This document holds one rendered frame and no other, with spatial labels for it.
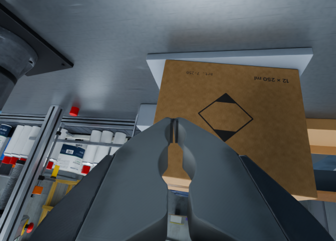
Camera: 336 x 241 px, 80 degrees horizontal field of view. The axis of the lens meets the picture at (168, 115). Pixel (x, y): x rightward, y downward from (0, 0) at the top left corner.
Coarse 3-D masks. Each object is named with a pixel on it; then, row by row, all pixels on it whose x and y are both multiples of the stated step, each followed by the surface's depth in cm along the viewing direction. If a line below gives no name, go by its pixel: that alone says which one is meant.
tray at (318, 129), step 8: (312, 120) 67; (320, 120) 66; (328, 120) 66; (312, 128) 66; (320, 128) 65; (328, 128) 65; (312, 136) 79; (320, 136) 78; (328, 136) 77; (312, 144) 86; (320, 144) 85; (328, 144) 84; (312, 152) 86; (320, 152) 85; (328, 152) 84
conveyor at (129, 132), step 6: (12, 126) 116; (66, 126) 100; (72, 126) 98; (78, 126) 97; (84, 126) 96; (84, 132) 105; (90, 132) 103; (114, 132) 97; (126, 132) 94; (138, 132) 92
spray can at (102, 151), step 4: (104, 132) 94; (108, 132) 94; (112, 132) 96; (104, 136) 93; (108, 136) 94; (100, 140) 93; (104, 140) 92; (108, 140) 93; (100, 148) 91; (104, 148) 91; (108, 148) 93; (96, 152) 91; (100, 152) 90; (104, 152) 91; (96, 156) 89; (100, 156) 89; (96, 160) 89
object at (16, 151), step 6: (24, 126) 106; (30, 126) 107; (24, 132) 105; (18, 138) 104; (24, 138) 104; (18, 144) 102; (12, 150) 101; (18, 150) 101; (12, 156) 101; (18, 156) 101; (12, 162) 99
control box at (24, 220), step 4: (0, 216) 73; (24, 216) 82; (24, 220) 80; (20, 224) 75; (24, 224) 82; (20, 228) 77; (16, 232) 73; (20, 232) 79; (16, 236) 75; (20, 236) 82
